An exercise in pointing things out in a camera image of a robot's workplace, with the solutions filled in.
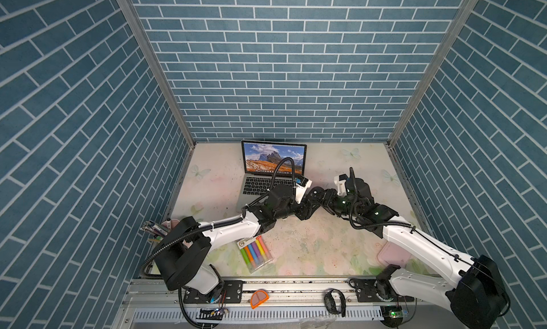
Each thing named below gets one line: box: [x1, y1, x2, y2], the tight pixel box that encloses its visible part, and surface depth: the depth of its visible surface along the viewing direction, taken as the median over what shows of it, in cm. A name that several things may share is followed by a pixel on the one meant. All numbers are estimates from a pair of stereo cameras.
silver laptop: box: [235, 140, 307, 213], surface depth 100 cm
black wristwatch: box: [323, 288, 347, 318], surface depth 71 cm
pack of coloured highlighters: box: [236, 235, 274, 274], surface depth 84 cm
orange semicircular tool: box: [250, 289, 270, 310], surface depth 72 cm
